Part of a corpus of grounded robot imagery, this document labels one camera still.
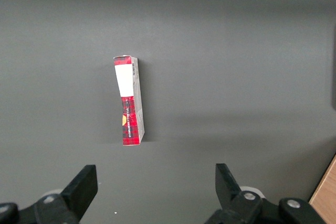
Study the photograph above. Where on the wooden two-drawer cabinet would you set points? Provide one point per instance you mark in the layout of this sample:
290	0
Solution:
328	195

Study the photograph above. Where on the red plaid cardboard box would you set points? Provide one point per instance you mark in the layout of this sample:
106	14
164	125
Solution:
130	119

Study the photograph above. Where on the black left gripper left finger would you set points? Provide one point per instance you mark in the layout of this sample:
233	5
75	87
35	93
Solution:
78	192

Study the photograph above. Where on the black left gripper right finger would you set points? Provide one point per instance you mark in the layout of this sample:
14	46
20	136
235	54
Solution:
228	187

